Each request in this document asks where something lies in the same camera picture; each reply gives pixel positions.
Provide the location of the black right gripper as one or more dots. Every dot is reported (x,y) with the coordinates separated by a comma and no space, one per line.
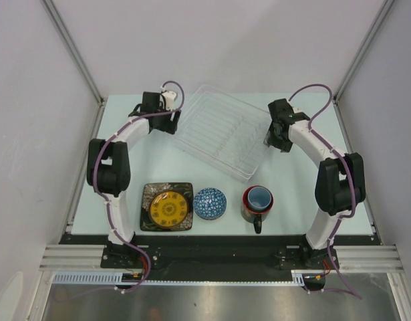
(270,140)

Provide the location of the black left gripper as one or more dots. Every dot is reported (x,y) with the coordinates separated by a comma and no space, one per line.
(170,126)

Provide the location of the clear wire dish rack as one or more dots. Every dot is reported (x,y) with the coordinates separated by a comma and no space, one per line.
(223,131)

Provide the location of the blue triangle pattern bowl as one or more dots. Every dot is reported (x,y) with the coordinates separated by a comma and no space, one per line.
(210,203)

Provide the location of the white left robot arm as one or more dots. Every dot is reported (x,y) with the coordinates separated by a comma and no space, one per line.
(108,168)

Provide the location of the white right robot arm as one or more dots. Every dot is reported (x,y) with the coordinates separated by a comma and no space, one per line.
(340,184)

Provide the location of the black floral square plate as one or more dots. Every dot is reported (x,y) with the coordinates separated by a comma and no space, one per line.
(150,191)

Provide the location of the yellow round plate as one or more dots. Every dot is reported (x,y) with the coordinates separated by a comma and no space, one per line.
(168,209)

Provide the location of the black floral mug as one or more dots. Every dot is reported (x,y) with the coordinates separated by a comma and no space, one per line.
(253,217)

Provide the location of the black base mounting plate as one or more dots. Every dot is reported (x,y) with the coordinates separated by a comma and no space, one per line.
(214,258)

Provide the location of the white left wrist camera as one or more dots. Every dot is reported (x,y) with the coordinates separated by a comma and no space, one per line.
(168,98)

